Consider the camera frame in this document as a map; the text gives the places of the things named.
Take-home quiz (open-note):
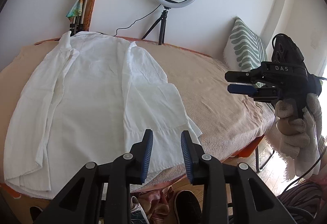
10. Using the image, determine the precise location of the beige terry bed cover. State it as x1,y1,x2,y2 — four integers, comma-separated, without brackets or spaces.
1,41,274,186

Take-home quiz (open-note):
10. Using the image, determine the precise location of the black shoe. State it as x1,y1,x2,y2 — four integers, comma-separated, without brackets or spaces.
174,190,202,224

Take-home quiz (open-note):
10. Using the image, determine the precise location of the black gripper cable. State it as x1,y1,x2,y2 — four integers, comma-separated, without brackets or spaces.
283,73,327,194

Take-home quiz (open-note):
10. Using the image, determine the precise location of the white knit gloved hand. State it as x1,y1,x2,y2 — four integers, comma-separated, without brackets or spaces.
275,93,325,179

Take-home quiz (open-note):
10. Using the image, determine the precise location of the green striped pillow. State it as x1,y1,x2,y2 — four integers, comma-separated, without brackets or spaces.
223,17,268,72

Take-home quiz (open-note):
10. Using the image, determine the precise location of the black mini tripod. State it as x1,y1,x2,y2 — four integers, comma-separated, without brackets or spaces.
141,6,170,46

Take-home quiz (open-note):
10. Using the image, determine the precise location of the white shirt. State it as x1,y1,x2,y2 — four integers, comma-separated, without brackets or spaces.
3,32,201,199

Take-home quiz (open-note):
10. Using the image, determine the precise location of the black ring light cable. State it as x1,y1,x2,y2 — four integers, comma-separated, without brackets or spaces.
112,3,162,37

